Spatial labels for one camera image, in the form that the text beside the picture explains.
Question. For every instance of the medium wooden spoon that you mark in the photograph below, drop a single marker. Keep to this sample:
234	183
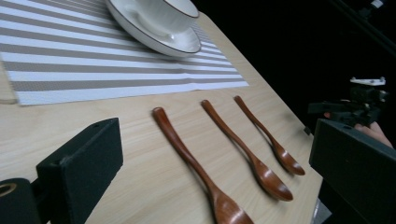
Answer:
230	133

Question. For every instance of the striped placemat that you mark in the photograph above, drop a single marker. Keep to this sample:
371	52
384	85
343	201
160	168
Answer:
93	62

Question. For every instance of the white bowl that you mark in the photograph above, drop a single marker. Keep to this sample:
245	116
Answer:
155	14

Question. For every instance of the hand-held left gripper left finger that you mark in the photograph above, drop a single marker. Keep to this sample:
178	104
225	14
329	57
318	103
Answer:
84	161

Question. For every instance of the black metal stand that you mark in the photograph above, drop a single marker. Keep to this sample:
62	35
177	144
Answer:
367	26

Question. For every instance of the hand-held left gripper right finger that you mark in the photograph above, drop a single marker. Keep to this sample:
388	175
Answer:
355	165

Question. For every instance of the small wooden spoon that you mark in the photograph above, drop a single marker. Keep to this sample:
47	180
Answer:
260	126

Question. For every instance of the large wooden spoon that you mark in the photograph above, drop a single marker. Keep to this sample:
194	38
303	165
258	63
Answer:
183	149

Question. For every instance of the white plate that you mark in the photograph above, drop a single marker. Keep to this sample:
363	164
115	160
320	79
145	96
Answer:
174	39

